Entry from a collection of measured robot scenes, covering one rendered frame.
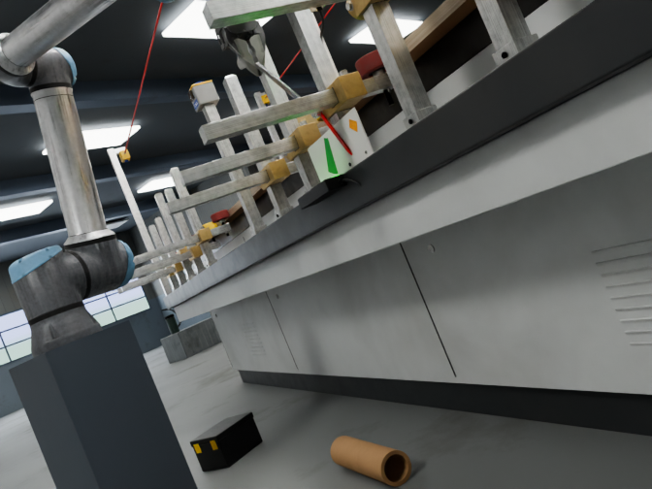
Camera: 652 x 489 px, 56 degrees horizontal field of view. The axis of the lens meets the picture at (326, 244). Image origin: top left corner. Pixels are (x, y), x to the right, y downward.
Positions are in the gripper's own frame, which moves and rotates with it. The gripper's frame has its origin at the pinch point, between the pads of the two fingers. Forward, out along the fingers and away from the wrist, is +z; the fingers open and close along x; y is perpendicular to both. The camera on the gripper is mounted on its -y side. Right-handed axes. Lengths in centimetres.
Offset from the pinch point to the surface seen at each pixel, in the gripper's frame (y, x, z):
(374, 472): 10, 7, 96
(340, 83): -21.1, -5.3, 14.1
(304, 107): -17.9, 2.3, 15.8
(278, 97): 10.9, -7.3, 4.3
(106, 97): 568, -75, -209
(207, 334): 724, -112, 90
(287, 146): 7.0, -2.6, 17.3
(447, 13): -37.9, -21.9, 11.6
